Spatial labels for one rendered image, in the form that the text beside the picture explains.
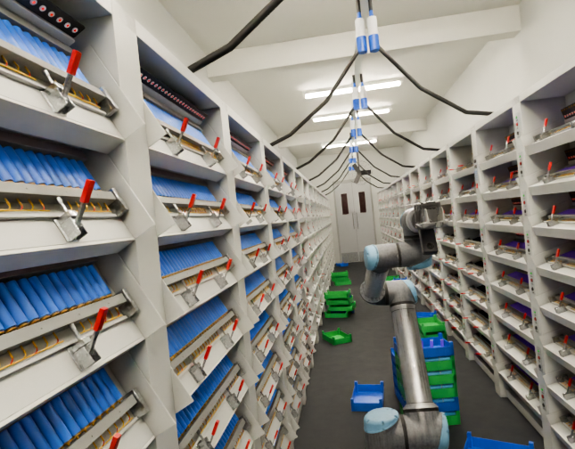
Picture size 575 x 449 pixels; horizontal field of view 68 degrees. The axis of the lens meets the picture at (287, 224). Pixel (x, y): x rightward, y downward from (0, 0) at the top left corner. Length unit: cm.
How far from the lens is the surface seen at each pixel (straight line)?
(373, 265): 155
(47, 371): 68
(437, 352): 269
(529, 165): 234
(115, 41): 94
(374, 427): 197
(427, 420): 201
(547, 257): 235
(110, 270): 89
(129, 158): 88
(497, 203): 302
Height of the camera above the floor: 127
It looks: 1 degrees down
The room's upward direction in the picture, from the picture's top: 6 degrees counter-clockwise
